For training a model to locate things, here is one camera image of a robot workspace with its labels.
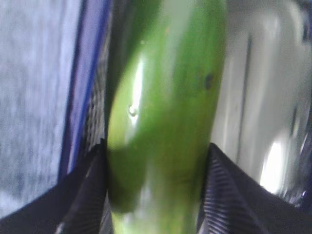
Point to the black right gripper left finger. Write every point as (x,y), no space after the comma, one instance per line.
(73,206)

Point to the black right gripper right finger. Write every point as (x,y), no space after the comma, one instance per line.
(234,203)

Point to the dark navy lunch bag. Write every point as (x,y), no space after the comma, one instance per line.
(92,28)

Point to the green lidded lunch box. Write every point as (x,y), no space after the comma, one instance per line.
(264,115)

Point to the green cucumber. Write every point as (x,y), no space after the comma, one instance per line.
(164,75)

